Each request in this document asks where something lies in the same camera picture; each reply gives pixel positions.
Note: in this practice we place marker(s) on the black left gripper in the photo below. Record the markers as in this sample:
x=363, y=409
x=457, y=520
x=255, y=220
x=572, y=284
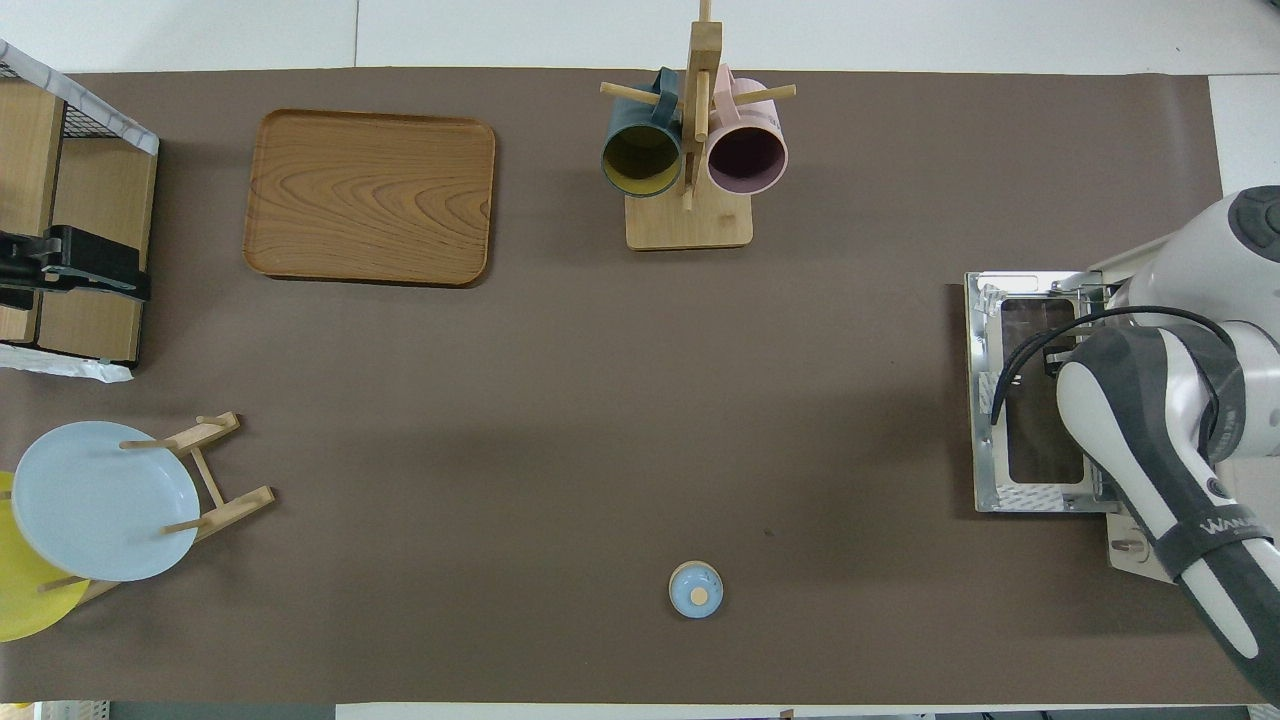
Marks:
x=20, y=265

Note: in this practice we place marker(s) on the cream toaster oven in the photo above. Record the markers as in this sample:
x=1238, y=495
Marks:
x=985, y=400

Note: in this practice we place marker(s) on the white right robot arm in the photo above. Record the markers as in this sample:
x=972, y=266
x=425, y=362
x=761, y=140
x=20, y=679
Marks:
x=1150, y=430

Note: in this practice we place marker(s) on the wooden shelf unit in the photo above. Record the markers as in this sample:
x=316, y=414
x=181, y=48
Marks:
x=100, y=115

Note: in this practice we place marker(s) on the light blue plate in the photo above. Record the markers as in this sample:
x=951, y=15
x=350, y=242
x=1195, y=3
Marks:
x=100, y=500

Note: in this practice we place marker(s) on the wooden plate rack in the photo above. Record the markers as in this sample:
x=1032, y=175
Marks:
x=225, y=508

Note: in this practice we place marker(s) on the wooden serving tray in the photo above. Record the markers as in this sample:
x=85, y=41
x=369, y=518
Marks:
x=370, y=195

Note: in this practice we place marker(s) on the yellow plate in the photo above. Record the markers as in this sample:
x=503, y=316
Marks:
x=25, y=600

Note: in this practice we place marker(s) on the brown table mat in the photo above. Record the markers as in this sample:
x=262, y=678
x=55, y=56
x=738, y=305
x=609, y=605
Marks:
x=600, y=400

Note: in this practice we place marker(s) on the dark teal mug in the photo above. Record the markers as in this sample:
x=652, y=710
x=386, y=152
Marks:
x=640, y=160

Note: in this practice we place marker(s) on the wooden mug tree stand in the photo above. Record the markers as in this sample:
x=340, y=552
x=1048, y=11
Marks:
x=690, y=225

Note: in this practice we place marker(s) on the pink mug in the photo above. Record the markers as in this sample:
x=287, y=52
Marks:
x=748, y=155

